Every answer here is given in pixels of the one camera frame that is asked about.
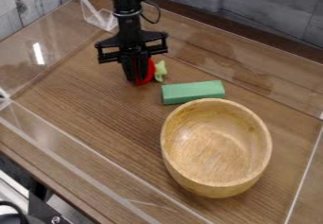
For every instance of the red felt strawberry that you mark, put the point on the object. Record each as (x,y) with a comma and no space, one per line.
(156,72)

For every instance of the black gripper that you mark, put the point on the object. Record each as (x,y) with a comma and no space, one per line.
(131,41)

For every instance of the green rectangular block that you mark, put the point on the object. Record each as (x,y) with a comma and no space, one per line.
(183,92)

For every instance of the clear acrylic enclosure wall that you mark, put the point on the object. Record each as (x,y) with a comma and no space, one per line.
(81,129)

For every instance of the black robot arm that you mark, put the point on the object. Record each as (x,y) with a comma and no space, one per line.
(127,7)

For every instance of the wooden bowl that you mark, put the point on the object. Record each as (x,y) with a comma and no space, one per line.
(216,147)

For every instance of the black metal mount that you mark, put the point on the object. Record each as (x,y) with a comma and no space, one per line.
(41,213)

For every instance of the clear acrylic corner bracket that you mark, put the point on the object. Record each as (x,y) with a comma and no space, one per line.
(100,18)

